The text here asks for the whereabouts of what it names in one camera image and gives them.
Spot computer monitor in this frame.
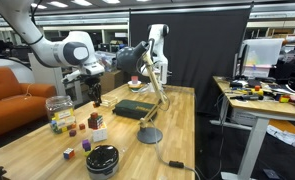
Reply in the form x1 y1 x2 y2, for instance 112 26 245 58
241 38 285 80

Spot black-framed Rubik's cube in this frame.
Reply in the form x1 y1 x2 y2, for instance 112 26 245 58
87 114 104 130

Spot wooden desk with clutter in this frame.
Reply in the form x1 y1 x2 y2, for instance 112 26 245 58
209 75 295 180

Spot stack of coloured plates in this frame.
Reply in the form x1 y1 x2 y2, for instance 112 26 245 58
127 83 145 91

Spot closed cardboard box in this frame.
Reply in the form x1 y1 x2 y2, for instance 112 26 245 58
100 69 127 96

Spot clear jar of coloured cubes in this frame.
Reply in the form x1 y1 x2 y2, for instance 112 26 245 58
45 95 77 135

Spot small Rubik's cube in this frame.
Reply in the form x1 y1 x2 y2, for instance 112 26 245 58
62 147 76 160

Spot black curtain divider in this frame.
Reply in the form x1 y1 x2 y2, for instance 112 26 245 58
129 5 254 116

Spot white-framed Rubik's cube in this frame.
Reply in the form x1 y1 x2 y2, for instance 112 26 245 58
91 121 108 143

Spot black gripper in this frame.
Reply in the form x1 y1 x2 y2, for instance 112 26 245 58
84 76 103 104

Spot dark green flat case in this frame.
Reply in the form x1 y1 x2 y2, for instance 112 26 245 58
112 99 158 121

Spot clear plastic tray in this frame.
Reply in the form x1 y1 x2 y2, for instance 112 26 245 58
100 94 119 108

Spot lamp power cable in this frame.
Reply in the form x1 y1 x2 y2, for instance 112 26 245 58
149 118 201 180

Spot clear storage bin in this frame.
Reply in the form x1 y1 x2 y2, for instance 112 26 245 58
95 50 119 73

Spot orange sofa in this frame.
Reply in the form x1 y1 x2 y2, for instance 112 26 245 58
0 66 57 142

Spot black round lidded bowl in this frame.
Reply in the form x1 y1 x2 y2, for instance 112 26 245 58
85 144 120 180

